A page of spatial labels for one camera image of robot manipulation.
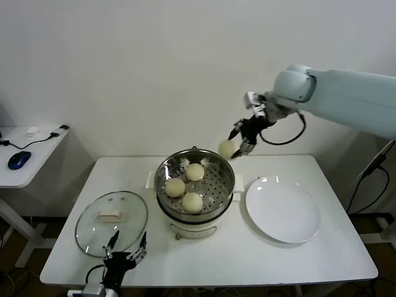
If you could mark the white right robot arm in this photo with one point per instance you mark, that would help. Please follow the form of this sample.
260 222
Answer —
346 99

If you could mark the grey table foot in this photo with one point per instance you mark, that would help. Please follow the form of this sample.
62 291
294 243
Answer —
386 229

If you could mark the white electric cooker pot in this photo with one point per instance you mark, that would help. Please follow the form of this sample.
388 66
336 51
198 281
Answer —
193 230

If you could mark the white side desk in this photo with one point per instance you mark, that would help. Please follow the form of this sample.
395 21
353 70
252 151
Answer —
40 154

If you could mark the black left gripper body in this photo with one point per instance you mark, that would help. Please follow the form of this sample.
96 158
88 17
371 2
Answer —
119 263

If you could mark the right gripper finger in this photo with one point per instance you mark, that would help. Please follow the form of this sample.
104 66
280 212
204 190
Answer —
247 148
237 127

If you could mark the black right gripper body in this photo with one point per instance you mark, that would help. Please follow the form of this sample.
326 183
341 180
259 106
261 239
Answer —
253 128

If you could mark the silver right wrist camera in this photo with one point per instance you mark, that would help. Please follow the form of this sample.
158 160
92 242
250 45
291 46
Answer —
253 100

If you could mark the white steamed baozi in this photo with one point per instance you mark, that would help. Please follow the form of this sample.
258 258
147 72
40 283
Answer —
192 203
226 149
175 187
195 172

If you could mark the white round plate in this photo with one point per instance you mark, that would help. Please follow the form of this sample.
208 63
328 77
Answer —
281 210

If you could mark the blue computer mouse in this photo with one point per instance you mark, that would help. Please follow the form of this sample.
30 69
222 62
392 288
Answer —
19 160

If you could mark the dark monitor edge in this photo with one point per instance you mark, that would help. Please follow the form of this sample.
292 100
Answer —
1 130

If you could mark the white work table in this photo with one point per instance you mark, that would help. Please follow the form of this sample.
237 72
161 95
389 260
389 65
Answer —
232 263

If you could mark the small white crumpled object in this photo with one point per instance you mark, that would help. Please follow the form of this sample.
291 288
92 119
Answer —
33 131

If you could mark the perforated steel steamer basket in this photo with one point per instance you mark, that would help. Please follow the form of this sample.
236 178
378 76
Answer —
216 182

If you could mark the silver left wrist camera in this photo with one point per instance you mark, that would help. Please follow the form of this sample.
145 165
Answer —
92 290

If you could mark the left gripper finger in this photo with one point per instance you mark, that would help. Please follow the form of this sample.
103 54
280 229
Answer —
111 247
143 250

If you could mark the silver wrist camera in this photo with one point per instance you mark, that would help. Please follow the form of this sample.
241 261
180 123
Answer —
92 290
253 100

